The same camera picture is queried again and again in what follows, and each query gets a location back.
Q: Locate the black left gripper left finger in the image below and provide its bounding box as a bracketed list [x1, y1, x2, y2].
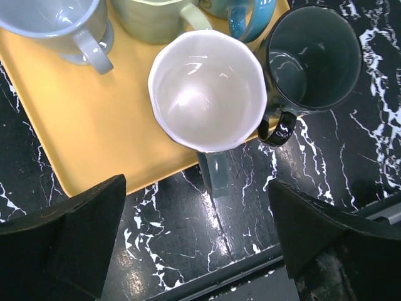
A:
[1, 174, 126, 300]

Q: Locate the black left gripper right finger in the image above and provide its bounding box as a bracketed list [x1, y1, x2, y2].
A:
[268, 180, 400, 300]

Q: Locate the dark teal mug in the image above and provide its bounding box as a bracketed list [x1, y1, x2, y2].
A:
[255, 4, 362, 147]

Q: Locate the orange and blue mug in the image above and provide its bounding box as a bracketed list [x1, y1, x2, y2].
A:
[199, 0, 276, 43]

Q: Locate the grey mug white inside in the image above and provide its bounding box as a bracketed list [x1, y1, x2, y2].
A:
[148, 29, 268, 198]

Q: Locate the light green mug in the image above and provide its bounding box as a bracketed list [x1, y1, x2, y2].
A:
[110, 0, 212, 45]

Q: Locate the light blue mug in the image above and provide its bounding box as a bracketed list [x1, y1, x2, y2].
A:
[1, 1, 114, 75]

